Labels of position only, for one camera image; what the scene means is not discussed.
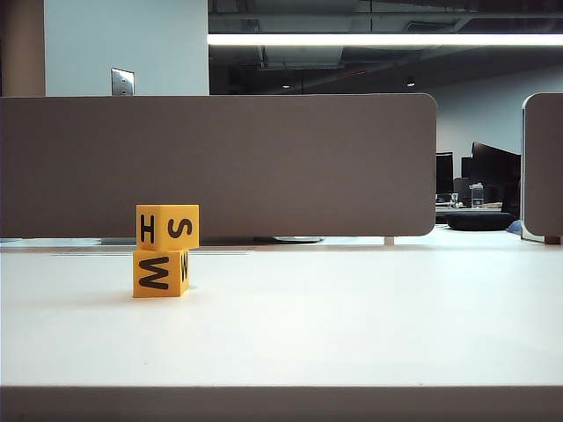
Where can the beige structural column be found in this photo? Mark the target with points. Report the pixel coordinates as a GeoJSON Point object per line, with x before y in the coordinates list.
{"type": "Point", "coordinates": [24, 48]}

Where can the silver monitor stand base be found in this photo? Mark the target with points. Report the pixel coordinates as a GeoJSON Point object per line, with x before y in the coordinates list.
{"type": "Point", "coordinates": [299, 239]}

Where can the yellow letter block M W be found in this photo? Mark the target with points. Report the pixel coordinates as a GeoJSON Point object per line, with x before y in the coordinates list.
{"type": "Point", "coordinates": [154, 290]}

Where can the grey divider panel white edge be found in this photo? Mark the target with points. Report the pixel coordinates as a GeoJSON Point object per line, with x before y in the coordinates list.
{"type": "Point", "coordinates": [545, 167]}

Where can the blue rounded object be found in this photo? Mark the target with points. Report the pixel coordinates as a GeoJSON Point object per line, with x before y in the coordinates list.
{"type": "Point", "coordinates": [515, 227]}

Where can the small black computer monitor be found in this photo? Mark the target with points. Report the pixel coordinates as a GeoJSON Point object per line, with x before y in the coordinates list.
{"type": "Point", "coordinates": [444, 171]}

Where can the clear water bottle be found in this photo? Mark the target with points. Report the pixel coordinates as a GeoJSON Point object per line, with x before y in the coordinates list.
{"type": "Point", "coordinates": [477, 197]}

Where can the wide grey desk divider panel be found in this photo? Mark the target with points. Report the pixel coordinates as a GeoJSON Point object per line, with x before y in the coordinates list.
{"type": "Point", "coordinates": [264, 167]}

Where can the metal wall plate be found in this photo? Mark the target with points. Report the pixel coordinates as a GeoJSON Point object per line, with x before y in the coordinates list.
{"type": "Point", "coordinates": [122, 82]}

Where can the black round cushion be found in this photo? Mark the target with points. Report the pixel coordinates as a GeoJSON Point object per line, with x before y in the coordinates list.
{"type": "Point", "coordinates": [479, 220]}

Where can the yellow letter block H S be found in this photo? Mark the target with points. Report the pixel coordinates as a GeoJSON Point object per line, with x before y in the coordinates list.
{"type": "Point", "coordinates": [160, 240]}

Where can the long ceiling light strip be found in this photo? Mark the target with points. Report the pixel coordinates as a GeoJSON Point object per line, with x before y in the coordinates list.
{"type": "Point", "coordinates": [374, 39]}

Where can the large black computer monitor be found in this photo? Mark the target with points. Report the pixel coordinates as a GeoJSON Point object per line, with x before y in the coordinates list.
{"type": "Point", "coordinates": [497, 171]}

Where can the brown divider support foot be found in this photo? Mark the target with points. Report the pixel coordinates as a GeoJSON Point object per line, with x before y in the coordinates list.
{"type": "Point", "coordinates": [553, 239]}

